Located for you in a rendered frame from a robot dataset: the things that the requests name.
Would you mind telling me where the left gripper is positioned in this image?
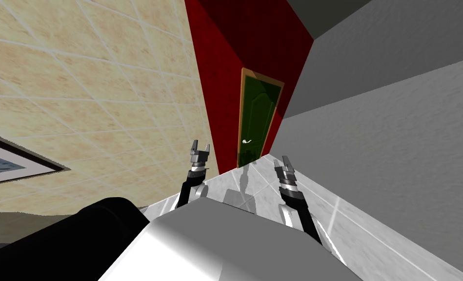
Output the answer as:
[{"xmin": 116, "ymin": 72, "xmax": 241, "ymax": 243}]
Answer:
[{"xmin": 190, "ymin": 140, "xmax": 211, "ymax": 168}]

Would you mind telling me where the green door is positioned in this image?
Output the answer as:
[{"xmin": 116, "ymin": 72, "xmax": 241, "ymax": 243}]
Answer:
[{"xmin": 237, "ymin": 68, "xmax": 285, "ymax": 169}]

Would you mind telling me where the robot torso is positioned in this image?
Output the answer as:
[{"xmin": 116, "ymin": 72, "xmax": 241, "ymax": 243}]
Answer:
[{"xmin": 98, "ymin": 197, "xmax": 364, "ymax": 281}]

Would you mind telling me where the black framed wall picture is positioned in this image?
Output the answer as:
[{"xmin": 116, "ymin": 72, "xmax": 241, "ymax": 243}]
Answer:
[{"xmin": 0, "ymin": 128, "xmax": 70, "ymax": 187}]

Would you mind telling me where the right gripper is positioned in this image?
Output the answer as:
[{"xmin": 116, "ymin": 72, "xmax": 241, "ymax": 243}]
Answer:
[{"xmin": 274, "ymin": 155, "xmax": 298, "ymax": 186}]

